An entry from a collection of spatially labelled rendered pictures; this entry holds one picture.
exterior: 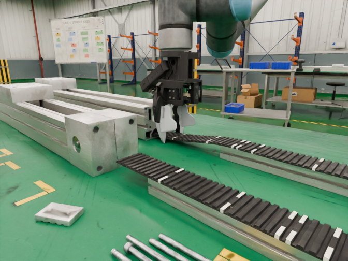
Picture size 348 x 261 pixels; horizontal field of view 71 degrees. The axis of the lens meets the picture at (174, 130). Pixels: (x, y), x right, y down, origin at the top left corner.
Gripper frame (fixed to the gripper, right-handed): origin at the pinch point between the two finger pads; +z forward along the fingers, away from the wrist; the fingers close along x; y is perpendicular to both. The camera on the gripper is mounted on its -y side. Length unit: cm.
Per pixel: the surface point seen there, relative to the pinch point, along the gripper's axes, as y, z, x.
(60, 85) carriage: -61, -9, -1
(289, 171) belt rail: 29.4, 0.1, -1.3
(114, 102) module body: -16.8, -7.1, -4.9
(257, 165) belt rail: 24.2, 0.5, -2.0
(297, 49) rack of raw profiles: -198, -48, 695
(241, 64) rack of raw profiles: -356, -7, 681
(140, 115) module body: -6.5, -4.8, -4.0
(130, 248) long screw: 23.9, 0.5, -30.1
